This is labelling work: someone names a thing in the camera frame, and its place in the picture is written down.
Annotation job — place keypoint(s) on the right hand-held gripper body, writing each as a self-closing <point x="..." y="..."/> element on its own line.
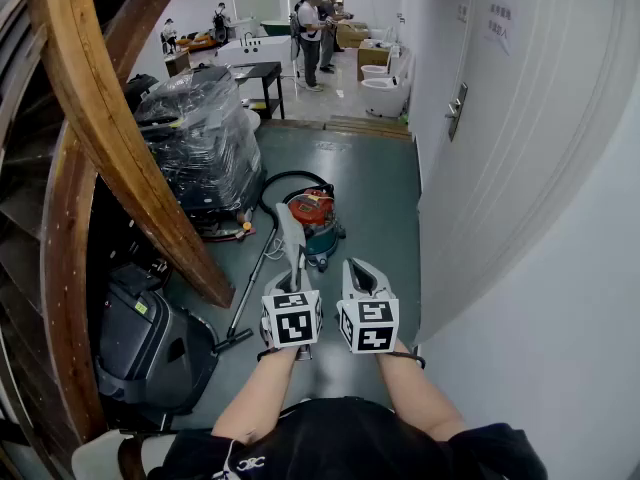
<point x="372" y="330"/>

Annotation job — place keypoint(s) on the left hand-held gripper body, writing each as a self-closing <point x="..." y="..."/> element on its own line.
<point x="292" y="325"/>

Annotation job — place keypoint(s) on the person's right forearm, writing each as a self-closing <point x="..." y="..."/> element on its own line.
<point x="420" y="403"/>

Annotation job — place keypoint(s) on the person's left forearm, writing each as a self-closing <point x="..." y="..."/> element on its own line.
<point x="255" y="403"/>

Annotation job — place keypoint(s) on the metal vacuum wand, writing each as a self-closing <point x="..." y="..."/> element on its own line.
<point x="255" y="273"/>

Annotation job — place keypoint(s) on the black vacuum floor nozzle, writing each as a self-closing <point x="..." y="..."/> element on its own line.
<point x="234" y="340"/>

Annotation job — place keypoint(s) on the person's black shirt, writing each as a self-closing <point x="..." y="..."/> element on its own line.
<point x="350" y="443"/>

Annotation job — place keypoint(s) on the black floor scrubber machine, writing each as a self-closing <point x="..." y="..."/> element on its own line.
<point x="145" y="338"/>

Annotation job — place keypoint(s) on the wooden threshold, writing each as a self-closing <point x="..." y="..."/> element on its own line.
<point x="350" y="125"/>

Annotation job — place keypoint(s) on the plastic-wrapped black machine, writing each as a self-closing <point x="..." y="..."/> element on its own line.
<point x="197" y="138"/>

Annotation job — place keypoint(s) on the white door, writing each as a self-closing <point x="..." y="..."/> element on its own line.
<point x="515" y="168"/>

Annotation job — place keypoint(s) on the white toilet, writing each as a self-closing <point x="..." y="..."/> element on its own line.
<point x="384" y="95"/>
<point x="374" y="71"/>

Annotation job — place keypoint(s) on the black table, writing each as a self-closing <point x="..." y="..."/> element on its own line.
<point x="260" y="73"/>

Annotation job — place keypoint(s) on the cardboard box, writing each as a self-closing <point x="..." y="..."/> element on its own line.
<point x="352" y="35"/>
<point x="372" y="60"/>

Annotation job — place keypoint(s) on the white bathtub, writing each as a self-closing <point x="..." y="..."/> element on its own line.
<point x="255" y="50"/>

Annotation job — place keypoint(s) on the curved wooden stair beam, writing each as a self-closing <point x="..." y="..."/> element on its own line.
<point x="107" y="113"/>

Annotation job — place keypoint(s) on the brown cabinet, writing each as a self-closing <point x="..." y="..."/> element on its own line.
<point x="177" y="64"/>

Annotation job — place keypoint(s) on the orange sofa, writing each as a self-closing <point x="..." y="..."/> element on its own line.
<point x="197" y="42"/>

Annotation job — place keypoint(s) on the green bathtub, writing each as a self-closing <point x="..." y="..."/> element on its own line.
<point x="275" y="27"/>

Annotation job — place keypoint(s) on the paper sign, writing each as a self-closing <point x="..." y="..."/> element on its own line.
<point x="499" y="28"/>

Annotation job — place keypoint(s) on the white chair with black frame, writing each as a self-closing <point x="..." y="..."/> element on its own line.
<point x="100" y="455"/>

